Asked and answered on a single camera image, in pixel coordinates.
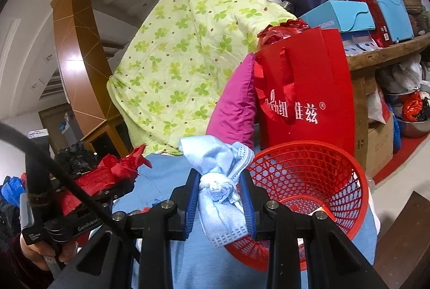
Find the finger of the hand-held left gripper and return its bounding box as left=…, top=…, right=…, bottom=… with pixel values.
left=85, top=179, right=135, bottom=209

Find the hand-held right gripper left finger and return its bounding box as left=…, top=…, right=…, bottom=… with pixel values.
left=50, top=169, right=200, bottom=289

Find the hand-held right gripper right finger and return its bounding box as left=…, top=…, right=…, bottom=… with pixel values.
left=237, top=170, right=390, bottom=289

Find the light blue knotted cloth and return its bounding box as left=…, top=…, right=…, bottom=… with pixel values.
left=179, top=136, right=256, bottom=249

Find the red plastic mesh basket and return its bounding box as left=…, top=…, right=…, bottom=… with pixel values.
left=223, top=140, right=370, bottom=272

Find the person's left forearm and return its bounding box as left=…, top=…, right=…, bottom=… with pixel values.
left=0, top=232, right=49, bottom=289

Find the person's left hand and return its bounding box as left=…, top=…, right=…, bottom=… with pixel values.
left=18, top=235, right=79, bottom=273

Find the light blue blanket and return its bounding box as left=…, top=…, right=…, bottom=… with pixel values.
left=111, top=150, right=378, bottom=289

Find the black jacket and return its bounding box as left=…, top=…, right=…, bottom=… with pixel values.
left=54, top=141, right=99, bottom=176

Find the wooden glass cabinet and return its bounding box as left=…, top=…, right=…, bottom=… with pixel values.
left=82, top=114, right=133, bottom=158

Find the brown wooden door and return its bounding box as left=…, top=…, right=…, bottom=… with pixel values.
left=38, top=103, right=83, bottom=150

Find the magenta pillow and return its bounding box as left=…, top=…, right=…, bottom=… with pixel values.
left=206, top=54, right=257, bottom=150

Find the brown cardboard box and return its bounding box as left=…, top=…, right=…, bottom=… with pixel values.
left=364, top=114, right=395, bottom=177

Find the wooden column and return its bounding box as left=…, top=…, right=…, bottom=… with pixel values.
left=50, top=0, right=121, bottom=135

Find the green clover print quilt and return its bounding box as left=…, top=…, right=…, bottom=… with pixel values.
left=107, top=0, right=298, bottom=155

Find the red paper gift bag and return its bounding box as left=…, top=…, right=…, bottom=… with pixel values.
left=253, top=26, right=356, bottom=155

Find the dark wooden stool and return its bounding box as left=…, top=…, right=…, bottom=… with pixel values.
left=373, top=192, right=430, bottom=289

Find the red floor mat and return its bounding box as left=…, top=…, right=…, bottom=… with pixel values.
left=373, top=135, right=430, bottom=185

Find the red plastic bag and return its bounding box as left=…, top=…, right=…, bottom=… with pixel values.
left=257, top=18, right=311, bottom=53

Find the steel basin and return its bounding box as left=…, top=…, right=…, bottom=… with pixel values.
left=395, top=114, right=430, bottom=138

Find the orange-red plastic bag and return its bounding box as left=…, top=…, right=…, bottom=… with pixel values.
left=402, top=91, right=424, bottom=122

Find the wooden shelf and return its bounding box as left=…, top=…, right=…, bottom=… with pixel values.
left=346, top=33, right=430, bottom=175

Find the white blue patterned box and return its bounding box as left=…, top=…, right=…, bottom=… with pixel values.
left=339, top=30, right=380, bottom=56

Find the white plastic bag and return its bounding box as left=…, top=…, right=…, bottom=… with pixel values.
left=391, top=54, right=422, bottom=90

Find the light blue cardboard box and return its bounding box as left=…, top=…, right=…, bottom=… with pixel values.
left=299, top=0, right=376, bottom=32

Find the red gift box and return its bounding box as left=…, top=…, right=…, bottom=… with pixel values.
left=347, top=0, right=388, bottom=48

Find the light blue plastic storage box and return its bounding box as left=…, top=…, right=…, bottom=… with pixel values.
left=364, top=0, right=414, bottom=43

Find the woven basket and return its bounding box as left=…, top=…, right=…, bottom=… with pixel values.
left=401, top=0, right=424, bottom=15

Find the black cable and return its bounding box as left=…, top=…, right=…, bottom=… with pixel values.
left=0, top=121, right=142, bottom=263

